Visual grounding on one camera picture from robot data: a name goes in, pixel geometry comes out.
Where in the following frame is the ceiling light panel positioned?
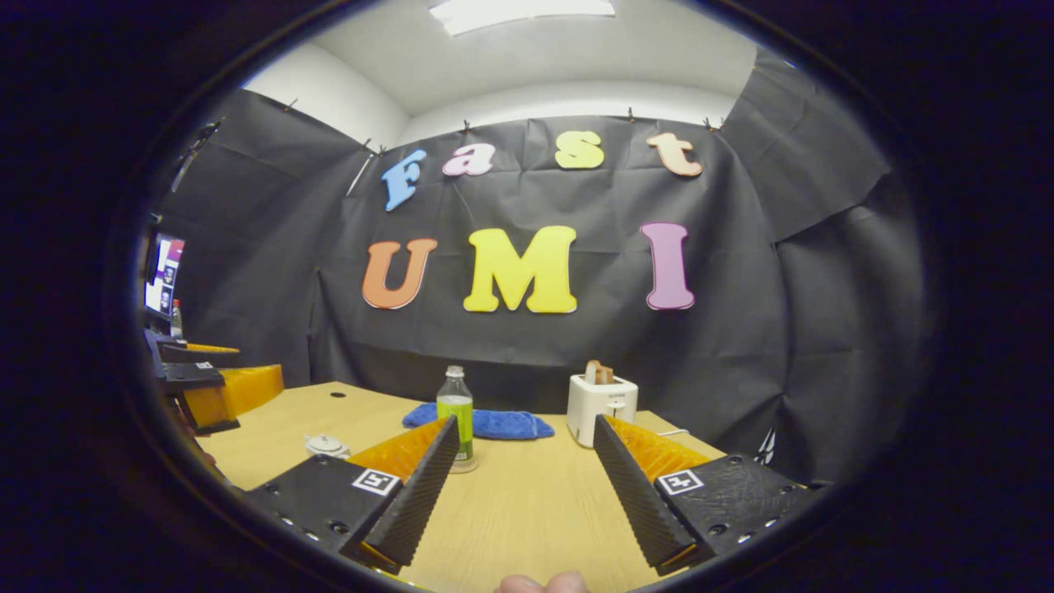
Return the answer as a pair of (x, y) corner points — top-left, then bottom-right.
(429, 0), (617, 36)

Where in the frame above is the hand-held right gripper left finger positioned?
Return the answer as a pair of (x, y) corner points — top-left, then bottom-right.
(244, 414), (461, 576)

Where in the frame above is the white toaster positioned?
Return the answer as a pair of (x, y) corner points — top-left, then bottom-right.
(566, 372), (640, 450)

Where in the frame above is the clear water bottle green label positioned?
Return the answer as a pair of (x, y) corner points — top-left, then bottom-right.
(436, 365), (479, 474)

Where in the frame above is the blue towel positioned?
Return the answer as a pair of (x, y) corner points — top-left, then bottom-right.
(401, 401), (556, 441)

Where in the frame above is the computer monitor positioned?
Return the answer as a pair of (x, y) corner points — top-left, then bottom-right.
(144, 233), (187, 319)

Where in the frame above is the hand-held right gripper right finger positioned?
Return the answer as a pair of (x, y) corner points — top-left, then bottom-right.
(593, 413), (827, 577)

